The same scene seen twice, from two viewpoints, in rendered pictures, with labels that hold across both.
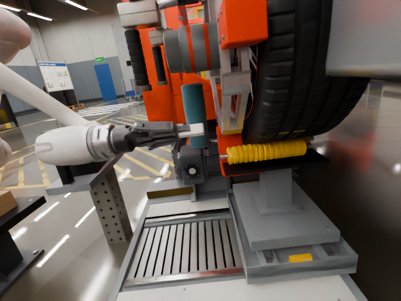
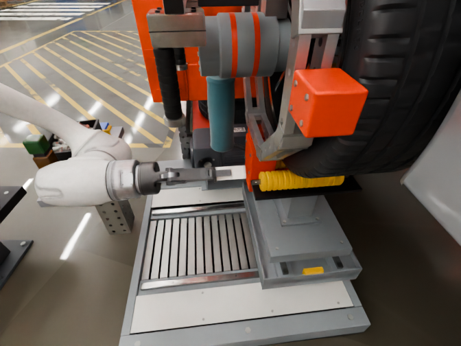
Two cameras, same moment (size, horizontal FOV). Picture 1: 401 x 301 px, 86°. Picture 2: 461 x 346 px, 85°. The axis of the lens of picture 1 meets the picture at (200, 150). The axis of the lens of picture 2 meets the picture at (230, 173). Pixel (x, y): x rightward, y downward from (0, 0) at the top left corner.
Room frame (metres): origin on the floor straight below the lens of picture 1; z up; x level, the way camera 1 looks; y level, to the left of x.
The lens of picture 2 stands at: (0.12, 0.08, 1.02)
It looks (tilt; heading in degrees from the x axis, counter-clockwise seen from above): 41 degrees down; 352
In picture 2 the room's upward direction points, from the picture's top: straight up
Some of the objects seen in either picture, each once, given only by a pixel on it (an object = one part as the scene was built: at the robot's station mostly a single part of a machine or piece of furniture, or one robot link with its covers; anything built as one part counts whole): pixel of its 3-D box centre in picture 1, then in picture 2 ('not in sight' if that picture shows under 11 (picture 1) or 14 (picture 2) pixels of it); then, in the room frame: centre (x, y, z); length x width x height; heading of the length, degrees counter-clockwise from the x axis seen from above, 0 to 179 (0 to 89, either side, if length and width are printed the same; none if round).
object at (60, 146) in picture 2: (85, 153); (77, 147); (0.90, 0.50, 0.51); 0.20 x 0.14 x 0.13; 4
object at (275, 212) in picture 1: (274, 182); (299, 193); (0.76, -0.28, 0.32); 0.40 x 0.30 x 0.28; 178
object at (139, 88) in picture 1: (137, 60); (169, 86); (0.61, 0.13, 0.83); 0.04 x 0.04 x 0.16
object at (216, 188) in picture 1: (218, 171); (235, 160); (1.08, -0.08, 0.26); 0.42 x 0.18 x 0.35; 88
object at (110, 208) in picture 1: (110, 203); (109, 195); (0.97, 0.50, 0.21); 0.10 x 0.10 x 0.42; 88
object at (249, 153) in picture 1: (265, 151); (300, 178); (0.65, -0.21, 0.51); 0.29 x 0.06 x 0.06; 88
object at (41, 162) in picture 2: not in sight; (45, 159); (0.74, 0.51, 0.59); 0.04 x 0.04 x 0.04; 88
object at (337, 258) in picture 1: (275, 220); (291, 224); (0.76, -0.28, 0.13); 0.50 x 0.36 x 0.10; 178
